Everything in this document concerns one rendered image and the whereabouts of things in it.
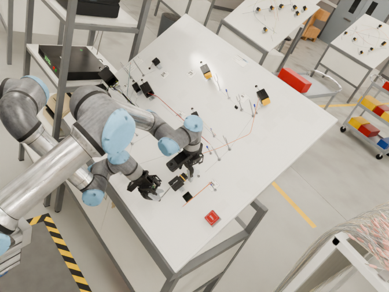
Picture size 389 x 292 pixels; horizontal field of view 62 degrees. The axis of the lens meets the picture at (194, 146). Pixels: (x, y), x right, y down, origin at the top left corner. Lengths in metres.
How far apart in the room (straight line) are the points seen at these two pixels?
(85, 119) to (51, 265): 1.70
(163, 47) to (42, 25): 2.52
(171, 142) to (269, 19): 4.66
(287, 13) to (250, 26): 0.59
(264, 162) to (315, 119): 0.32
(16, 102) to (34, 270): 1.49
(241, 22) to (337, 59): 3.11
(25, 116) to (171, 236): 0.81
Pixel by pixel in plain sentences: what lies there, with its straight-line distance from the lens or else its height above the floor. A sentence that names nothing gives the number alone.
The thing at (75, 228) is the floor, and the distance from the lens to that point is 2.67.
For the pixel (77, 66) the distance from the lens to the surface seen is 2.23.
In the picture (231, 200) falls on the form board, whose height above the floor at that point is 1.15.
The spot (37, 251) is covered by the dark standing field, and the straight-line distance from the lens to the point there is 2.55.
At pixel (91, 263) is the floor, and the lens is 2.51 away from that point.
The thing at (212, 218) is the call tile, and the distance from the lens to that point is 1.49.
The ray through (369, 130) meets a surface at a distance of 6.20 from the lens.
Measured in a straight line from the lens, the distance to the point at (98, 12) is 2.08.
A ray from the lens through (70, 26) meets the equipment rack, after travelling 1.95.
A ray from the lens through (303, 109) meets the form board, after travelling 1.69.
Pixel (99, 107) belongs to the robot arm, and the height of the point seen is 1.63.
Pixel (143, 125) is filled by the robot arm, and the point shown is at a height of 1.45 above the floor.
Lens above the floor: 2.11
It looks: 33 degrees down
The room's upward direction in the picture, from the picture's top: 24 degrees clockwise
